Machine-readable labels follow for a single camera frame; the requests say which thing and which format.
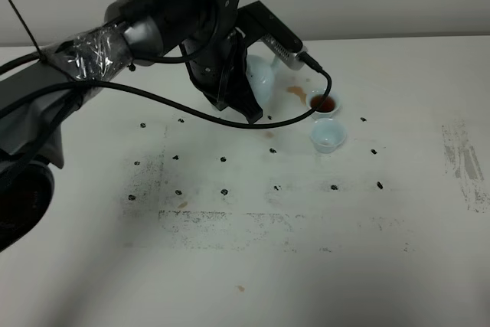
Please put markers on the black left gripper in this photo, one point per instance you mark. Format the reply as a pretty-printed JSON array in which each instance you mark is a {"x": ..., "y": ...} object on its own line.
[{"x": 217, "y": 60}]

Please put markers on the light blue porcelain teapot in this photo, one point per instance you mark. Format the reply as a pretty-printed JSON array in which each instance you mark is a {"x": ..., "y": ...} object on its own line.
[{"x": 261, "y": 75}]

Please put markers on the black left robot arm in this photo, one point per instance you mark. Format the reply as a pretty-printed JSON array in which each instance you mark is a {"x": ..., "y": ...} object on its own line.
[{"x": 40, "y": 90}]

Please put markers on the far light blue teacup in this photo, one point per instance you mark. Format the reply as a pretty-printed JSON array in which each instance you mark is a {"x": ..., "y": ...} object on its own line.
[{"x": 327, "y": 109}]

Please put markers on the light blue teacup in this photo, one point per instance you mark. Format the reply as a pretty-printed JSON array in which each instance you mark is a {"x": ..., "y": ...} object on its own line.
[
  {"x": 327, "y": 135},
  {"x": 327, "y": 109}
]

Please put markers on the near light blue teacup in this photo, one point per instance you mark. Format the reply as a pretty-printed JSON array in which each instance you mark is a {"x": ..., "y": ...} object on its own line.
[{"x": 327, "y": 135}]

